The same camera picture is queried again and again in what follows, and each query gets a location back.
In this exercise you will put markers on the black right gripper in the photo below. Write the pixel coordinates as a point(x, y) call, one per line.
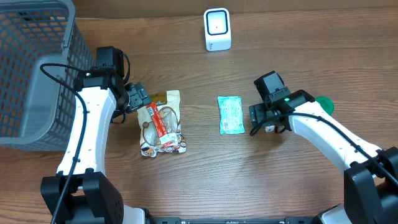
point(257, 115)

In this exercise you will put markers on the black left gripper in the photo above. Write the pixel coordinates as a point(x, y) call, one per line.
point(138, 96)

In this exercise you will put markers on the orange tissue pack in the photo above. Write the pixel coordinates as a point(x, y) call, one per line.
point(269, 128)

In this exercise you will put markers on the teal wet wipes pack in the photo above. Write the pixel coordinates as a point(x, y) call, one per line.
point(231, 115)

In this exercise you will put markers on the white brown snack bag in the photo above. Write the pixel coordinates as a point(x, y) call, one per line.
point(168, 104)

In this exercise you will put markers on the red white snack bar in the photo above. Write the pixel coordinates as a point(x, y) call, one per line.
point(164, 137)

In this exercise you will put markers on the green lid jar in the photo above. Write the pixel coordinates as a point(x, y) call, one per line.
point(326, 103)

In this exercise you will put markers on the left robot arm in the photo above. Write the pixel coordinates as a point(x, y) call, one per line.
point(80, 192)

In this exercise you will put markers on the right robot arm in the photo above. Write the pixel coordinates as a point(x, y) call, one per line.
point(369, 172)

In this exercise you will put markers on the white barcode scanner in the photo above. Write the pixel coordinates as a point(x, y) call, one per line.
point(217, 29)

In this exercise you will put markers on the grey plastic shopping basket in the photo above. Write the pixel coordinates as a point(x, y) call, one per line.
point(36, 112)

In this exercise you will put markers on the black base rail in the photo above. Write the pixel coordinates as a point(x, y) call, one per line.
point(177, 220)

